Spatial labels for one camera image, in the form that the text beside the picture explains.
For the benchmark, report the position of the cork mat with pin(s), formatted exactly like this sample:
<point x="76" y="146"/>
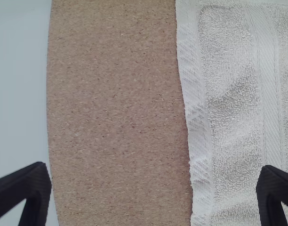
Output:
<point x="111" y="106"/>

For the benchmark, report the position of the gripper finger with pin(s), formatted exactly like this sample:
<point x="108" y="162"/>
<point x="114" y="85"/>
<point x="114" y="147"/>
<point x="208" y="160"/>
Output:
<point x="267" y="188"/>
<point x="39" y="186"/>

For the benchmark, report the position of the pale towel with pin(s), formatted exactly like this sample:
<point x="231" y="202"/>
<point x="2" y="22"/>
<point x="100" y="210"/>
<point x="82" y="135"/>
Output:
<point x="228" y="94"/>

